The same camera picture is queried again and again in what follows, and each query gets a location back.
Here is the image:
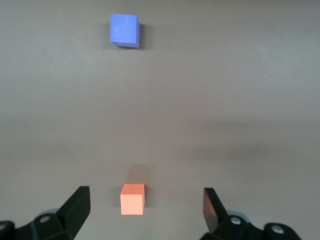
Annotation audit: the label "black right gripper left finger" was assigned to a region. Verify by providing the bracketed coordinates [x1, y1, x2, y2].
[0, 185, 91, 240]

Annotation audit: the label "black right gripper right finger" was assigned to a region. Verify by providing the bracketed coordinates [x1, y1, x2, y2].
[199, 187, 301, 240]

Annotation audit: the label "orange foam cube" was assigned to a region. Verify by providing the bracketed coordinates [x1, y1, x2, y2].
[119, 183, 146, 216]

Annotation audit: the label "purple foam cube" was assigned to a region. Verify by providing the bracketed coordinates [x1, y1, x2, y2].
[109, 13, 141, 49]

